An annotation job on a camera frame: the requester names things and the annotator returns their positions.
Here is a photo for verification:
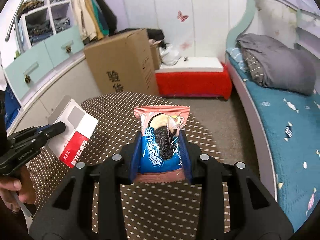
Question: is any blue pink oreo packet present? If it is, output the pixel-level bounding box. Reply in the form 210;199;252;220
134;105;190;183

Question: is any large cardboard box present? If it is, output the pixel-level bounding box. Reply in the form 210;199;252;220
84;29;159;95

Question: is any white plastic bag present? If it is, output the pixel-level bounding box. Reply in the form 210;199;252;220
159;44;181;66

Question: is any white red medicine box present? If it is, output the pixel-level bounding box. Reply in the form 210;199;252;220
44;96;98;168

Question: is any white cubby shelf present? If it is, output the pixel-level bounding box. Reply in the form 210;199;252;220
14;0;77;53

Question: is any blue plaid pillow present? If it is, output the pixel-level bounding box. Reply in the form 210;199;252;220
226;47;250;81

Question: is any red storage bench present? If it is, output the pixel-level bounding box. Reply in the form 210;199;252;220
156;63;233;100

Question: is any person's left hand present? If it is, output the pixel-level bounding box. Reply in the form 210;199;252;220
1;165;36;212

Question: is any teal bunk bed frame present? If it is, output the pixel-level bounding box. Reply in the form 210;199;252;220
224;0;320;201

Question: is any teal drawer unit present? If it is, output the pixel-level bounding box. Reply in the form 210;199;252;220
4;26;84;101

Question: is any small cardboard box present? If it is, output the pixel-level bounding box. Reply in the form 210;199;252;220
149;39;162;70

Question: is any teal candy print bedsheet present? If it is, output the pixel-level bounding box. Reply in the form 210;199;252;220
227;56;319;231

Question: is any hanging clothes row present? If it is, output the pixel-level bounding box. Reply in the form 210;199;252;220
71;0;117;44

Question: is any folded grey quilt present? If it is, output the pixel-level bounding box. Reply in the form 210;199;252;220
236;33;316;96

